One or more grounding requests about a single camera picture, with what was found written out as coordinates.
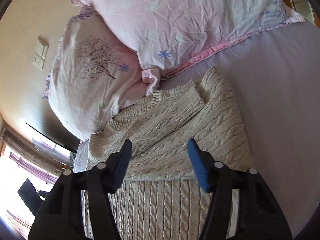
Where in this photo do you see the dark chair by window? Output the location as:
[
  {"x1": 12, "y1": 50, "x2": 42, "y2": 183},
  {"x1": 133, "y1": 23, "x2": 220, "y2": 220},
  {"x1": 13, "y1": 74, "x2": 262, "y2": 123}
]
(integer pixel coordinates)
[{"x1": 17, "y1": 179, "x2": 49, "y2": 216}]

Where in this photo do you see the wooden headboard shelf unit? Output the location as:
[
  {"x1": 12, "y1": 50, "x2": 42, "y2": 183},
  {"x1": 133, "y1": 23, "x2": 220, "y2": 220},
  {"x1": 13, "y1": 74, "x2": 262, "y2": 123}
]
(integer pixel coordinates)
[{"x1": 283, "y1": 0, "x2": 319, "y2": 27}]

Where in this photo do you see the beige cable-knit sweater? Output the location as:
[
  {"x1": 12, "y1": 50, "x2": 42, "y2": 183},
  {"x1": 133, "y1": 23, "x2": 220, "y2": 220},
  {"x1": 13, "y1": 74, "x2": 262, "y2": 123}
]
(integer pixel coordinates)
[{"x1": 87, "y1": 67, "x2": 253, "y2": 239}]

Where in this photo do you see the window with purple curtain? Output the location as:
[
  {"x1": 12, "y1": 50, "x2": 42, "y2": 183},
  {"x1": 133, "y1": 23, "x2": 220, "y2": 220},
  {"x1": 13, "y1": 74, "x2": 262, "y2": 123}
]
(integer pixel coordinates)
[{"x1": 1, "y1": 124, "x2": 75, "y2": 239}]

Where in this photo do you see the pink pillow with tree print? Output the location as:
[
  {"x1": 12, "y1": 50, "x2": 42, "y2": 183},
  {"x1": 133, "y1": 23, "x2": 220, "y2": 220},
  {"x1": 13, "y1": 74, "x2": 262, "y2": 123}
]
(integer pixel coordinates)
[{"x1": 43, "y1": 5, "x2": 160, "y2": 141}]

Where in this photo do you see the white wall switch plate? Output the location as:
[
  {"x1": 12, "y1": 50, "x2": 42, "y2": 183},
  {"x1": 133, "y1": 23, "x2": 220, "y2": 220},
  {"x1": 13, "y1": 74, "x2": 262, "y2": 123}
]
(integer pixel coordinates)
[{"x1": 32, "y1": 37, "x2": 49, "y2": 70}]

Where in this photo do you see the pink pillow with flowers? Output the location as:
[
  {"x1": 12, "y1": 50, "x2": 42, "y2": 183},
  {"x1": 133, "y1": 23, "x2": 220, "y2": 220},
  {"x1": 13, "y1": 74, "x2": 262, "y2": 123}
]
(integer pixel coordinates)
[{"x1": 71, "y1": 0, "x2": 304, "y2": 79}]

